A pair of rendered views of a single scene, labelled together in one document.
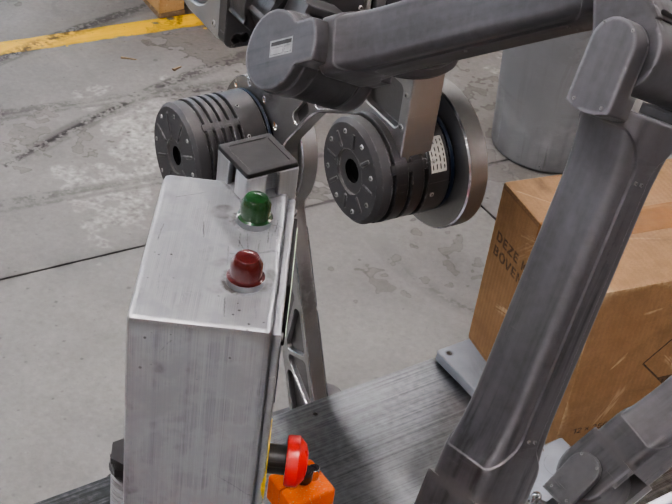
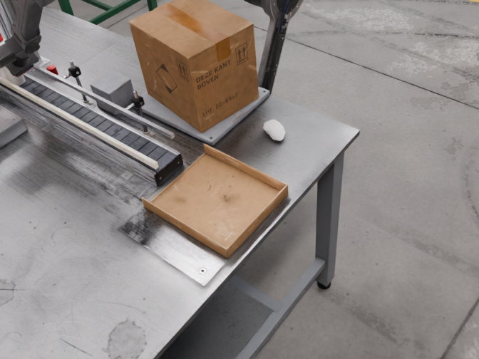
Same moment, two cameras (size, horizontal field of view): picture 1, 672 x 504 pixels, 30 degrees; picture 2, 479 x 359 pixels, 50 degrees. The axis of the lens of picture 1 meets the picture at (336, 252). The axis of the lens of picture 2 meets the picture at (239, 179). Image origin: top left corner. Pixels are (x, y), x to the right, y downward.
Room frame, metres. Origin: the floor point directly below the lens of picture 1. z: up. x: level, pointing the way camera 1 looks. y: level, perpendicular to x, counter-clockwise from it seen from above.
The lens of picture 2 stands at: (1.23, -1.79, 1.88)
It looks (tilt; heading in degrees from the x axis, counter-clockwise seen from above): 46 degrees down; 81
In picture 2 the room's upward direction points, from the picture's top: 7 degrees counter-clockwise
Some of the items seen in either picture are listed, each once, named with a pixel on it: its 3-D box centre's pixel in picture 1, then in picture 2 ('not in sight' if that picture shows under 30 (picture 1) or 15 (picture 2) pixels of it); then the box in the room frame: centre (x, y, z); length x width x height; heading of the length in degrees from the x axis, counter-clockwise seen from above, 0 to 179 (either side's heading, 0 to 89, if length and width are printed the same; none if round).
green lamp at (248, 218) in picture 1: (255, 208); not in sight; (0.73, 0.06, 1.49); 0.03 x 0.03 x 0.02
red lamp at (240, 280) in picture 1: (246, 267); not in sight; (0.66, 0.06, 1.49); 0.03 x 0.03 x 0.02
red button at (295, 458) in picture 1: (287, 460); not in sight; (0.65, 0.01, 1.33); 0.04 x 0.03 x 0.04; 3
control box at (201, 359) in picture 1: (211, 349); not in sight; (0.69, 0.08, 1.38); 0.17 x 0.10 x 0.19; 3
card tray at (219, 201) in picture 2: not in sight; (214, 196); (1.30, -0.84, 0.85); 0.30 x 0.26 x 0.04; 128
